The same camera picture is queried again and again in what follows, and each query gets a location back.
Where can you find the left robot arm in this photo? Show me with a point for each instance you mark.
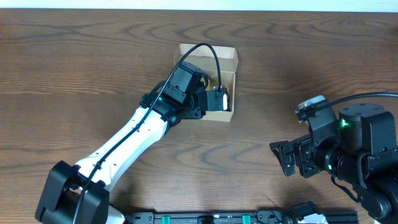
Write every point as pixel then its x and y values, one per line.
pixel 80 193

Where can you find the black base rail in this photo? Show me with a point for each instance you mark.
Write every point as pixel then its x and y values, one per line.
pixel 306 212

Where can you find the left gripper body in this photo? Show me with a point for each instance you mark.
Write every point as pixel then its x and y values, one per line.
pixel 190 102

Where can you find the cardboard box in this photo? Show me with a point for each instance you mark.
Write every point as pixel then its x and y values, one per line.
pixel 220 65

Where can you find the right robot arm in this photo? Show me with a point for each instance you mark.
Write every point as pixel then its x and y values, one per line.
pixel 358 145

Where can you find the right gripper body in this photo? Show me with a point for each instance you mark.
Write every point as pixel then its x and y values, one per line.
pixel 312 160

